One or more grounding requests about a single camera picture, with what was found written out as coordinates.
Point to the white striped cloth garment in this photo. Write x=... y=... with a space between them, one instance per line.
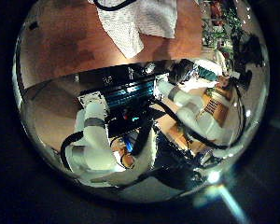
x=130 y=25

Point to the green plant clutter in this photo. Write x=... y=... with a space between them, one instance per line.
x=221 y=33

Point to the black control box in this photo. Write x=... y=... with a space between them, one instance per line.
x=130 y=93

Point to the brown cardboard box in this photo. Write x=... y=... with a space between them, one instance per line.
x=215 y=107

